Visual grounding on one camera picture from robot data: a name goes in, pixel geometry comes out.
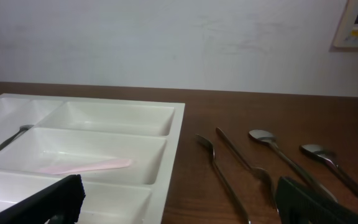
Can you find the large steel spoon left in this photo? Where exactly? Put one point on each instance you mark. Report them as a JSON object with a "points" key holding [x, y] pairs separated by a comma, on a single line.
{"points": [[267, 138]]}

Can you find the steel fork left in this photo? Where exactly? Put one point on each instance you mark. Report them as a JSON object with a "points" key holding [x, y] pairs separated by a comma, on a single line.
{"points": [[208, 145]]}

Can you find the large steel spoon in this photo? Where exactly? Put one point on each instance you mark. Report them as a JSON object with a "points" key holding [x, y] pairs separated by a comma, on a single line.
{"points": [[319, 153], [267, 138]]}

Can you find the steel fork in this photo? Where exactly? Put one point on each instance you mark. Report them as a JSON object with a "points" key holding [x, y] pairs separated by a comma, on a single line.
{"points": [[258, 172], [208, 145]]}

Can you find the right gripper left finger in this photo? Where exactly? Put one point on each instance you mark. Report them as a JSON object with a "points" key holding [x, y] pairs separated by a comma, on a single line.
{"points": [[58, 203]]}

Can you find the small steel teaspoon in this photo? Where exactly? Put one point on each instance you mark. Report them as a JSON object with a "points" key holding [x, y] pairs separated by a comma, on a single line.
{"points": [[22, 130]]}

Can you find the large steel spoon right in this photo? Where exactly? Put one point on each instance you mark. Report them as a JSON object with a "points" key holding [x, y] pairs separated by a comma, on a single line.
{"points": [[319, 153]]}

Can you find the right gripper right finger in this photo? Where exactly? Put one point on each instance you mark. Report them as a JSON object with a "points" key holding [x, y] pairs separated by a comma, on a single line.
{"points": [[298, 204]]}

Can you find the white plastic cutlery tray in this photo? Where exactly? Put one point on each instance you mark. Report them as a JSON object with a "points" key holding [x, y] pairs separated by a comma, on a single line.
{"points": [[71, 131]]}

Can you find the steel fork right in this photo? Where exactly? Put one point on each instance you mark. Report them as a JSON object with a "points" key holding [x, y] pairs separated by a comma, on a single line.
{"points": [[258, 172]]}

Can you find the pink plastic knife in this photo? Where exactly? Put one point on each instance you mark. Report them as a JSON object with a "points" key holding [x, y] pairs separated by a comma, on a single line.
{"points": [[102, 165]]}

